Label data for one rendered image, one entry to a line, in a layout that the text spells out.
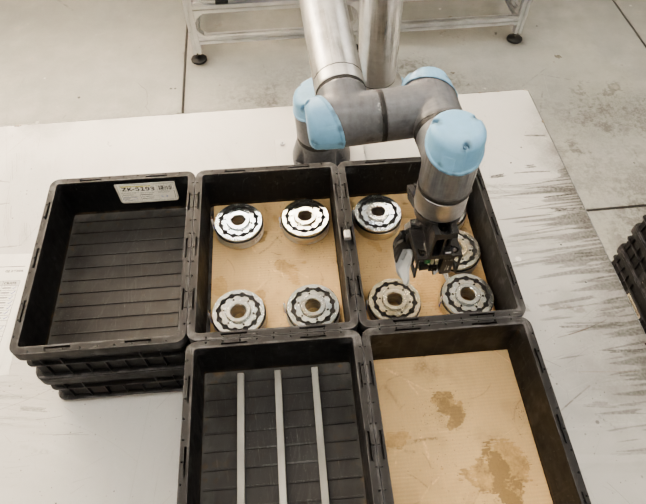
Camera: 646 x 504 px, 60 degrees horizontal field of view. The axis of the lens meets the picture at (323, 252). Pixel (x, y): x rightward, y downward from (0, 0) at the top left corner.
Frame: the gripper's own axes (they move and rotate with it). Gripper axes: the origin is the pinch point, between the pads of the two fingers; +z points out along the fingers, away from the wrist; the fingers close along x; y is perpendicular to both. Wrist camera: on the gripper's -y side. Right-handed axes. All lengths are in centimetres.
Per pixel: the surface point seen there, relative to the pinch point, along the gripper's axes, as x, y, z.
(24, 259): -84, -31, 26
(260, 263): -28.4, -13.8, 13.5
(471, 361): 9.1, 13.3, 13.5
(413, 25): 55, -196, 83
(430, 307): 4.3, 1.0, 13.5
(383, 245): -2.0, -15.0, 13.5
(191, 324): -40.7, 4.2, 3.5
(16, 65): -147, -208, 96
